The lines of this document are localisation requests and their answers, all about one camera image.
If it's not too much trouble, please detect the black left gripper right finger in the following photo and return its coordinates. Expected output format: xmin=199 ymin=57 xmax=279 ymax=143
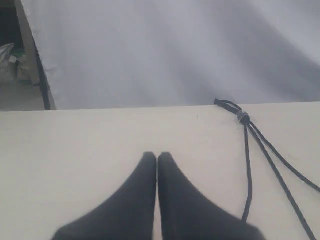
xmin=157 ymin=152 xmax=265 ymax=240

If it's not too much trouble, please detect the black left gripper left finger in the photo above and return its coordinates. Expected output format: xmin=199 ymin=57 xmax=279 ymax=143
xmin=53 ymin=152 xmax=157 ymax=240

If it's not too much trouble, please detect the black stand pole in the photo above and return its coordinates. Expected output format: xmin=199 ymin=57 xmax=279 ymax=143
xmin=35 ymin=45 xmax=51 ymax=111

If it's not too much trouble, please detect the white backdrop cloth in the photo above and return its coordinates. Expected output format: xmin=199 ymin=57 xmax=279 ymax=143
xmin=22 ymin=0 xmax=320 ymax=110

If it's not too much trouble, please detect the plastic bag clutter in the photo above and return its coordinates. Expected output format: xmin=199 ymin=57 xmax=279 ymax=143
xmin=0 ymin=43 xmax=31 ymax=85

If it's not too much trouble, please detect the grey tape around black cables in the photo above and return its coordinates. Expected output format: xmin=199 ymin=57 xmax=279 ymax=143
xmin=236 ymin=111 xmax=251 ymax=126

